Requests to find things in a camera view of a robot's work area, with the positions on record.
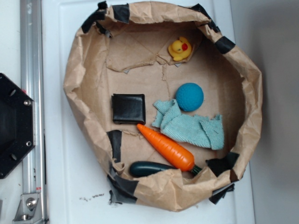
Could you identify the yellow rubber duck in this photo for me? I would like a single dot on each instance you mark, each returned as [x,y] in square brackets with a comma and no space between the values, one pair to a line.
[180,49]

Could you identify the black square block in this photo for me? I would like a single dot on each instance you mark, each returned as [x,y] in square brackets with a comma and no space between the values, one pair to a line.
[129,108]

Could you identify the brown paper bag bin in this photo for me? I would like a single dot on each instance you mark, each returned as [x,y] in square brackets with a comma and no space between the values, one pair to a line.
[123,49]

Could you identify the blue dimpled ball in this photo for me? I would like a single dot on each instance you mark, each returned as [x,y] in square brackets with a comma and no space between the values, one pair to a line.
[189,97]

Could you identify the light blue cloth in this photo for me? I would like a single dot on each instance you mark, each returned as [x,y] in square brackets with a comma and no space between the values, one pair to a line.
[196,130]

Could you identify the orange toy carrot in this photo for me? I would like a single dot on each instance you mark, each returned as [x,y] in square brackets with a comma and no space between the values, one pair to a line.
[175,154]

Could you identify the dark green toy cucumber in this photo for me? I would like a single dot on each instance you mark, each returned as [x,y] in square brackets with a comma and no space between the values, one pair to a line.
[146,168]

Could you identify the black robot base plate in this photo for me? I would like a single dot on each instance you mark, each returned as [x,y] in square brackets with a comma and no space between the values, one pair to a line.
[16,125]

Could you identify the metal corner bracket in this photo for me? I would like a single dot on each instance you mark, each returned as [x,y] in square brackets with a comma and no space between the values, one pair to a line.
[29,210]

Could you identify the aluminium frame rail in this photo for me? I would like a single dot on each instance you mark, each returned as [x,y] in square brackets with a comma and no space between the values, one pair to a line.
[34,164]

